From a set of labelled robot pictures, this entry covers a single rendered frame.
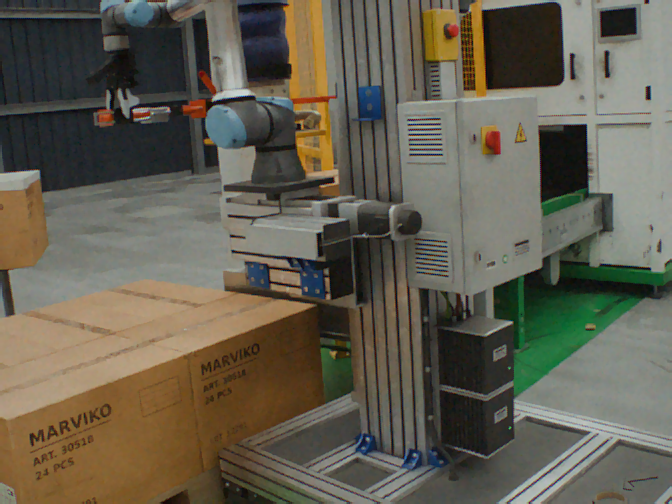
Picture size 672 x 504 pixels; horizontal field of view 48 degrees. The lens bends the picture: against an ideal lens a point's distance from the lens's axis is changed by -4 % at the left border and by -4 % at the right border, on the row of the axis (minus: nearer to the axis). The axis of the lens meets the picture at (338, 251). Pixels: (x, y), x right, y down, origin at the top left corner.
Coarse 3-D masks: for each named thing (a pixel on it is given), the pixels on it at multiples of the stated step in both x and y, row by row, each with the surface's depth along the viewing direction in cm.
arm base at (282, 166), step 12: (264, 156) 211; (276, 156) 211; (288, 156) 212; (264, 168) 211; (276, 168) 211; (288, 168) 211; (300, 168) 214; (252, 180) 215; (264, 180) 211; (276, 180) 210; (288, 180) 211
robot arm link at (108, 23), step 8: (104, 0) 227; (112, 0) 227; (120, 0) 228; (104, 8) 227; (112, 8) 226; (104, 16) 228; (112, 16) 234; (104, 24) 229; (112, 24) 227; (104, 32) 229; (112, 32) 228; (120, 32) 229
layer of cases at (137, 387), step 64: (0, 320) 283; (64, 320) 277; (128, 320) 272; (192, 320) 266; (256, 320) 261; (0, 384) 212; (64, 384) 209; (128, 384) 215; (192, 384) 233; (256, 384) 255; (320, 384) 280; (0, 448) 192; (64, 448) 199; (128, 448) 216; (192, 448) 234
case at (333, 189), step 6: (312, 174) 323; (318, 174) 321; (324, 174) 319; (330, 174) 317; (336, 174) 315; (336, 180) 292; (318, 186) 277; (324, 186) 278; (330, 186) 280; (336, 186) 282; (324, 192) 278; (330, 192) 280; (336, 192) 282
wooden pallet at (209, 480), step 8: (208, 472) 240; (216, 472) 243; (192, 480) 235; (200, 480) 237; (208, 480) 240; (216, 480) 243; (176, 488) 230; (184, 488) 233; (192, 488) 235; (200, 488) 238; (208, 488) 240; (216, 488) 243; (224, 488) 253; (160, 496) 225; (168, 496) 228; (176, 496) 239; (184, 496) 236; (192, 496) 235; (200, 496) 238; (208, 496) 240; (216, 496) 243; (224, 496) 246
